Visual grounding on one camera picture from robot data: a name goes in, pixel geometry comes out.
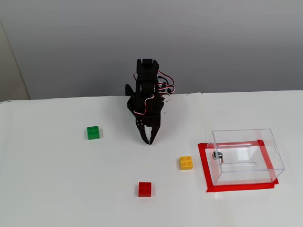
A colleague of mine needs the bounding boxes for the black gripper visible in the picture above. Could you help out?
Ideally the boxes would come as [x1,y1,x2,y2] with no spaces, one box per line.
[134,113,163,145]

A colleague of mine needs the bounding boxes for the green lego brick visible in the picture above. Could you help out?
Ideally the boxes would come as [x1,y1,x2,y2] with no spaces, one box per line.
[86,125,101,140]

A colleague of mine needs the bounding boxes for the yellow lego brick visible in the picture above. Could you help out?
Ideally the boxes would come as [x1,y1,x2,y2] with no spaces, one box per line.
[179,155,195,171]

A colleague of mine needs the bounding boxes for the red lego brick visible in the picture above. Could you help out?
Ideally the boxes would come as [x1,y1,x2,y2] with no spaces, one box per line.
[138,182,153,198]

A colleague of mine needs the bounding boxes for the silver box lock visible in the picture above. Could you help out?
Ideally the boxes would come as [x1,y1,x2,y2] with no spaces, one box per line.
[212,151,224,164]

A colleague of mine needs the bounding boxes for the transparent plastic box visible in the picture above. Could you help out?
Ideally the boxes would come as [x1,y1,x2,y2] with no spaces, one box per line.
[205,128,285,187]

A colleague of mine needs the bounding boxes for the black table clamp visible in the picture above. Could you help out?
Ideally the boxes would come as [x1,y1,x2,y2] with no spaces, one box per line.
[125,84,137,100]

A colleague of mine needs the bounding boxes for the red tape square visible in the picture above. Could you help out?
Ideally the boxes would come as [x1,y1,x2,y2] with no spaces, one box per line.
[197,139,279,193]

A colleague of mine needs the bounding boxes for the beige board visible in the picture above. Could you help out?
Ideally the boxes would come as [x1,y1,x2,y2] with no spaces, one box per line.
[0,20,31,103]

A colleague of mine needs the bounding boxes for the red white gripper servo cable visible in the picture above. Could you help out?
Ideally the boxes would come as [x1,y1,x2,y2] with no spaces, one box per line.
[134,94,155,117]

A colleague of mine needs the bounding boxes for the black power cable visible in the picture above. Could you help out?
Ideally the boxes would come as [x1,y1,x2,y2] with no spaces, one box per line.
[159,76,173,96]

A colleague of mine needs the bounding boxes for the red white arm servo cable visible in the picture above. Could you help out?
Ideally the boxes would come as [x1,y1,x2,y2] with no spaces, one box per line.
[157,70,176,103]

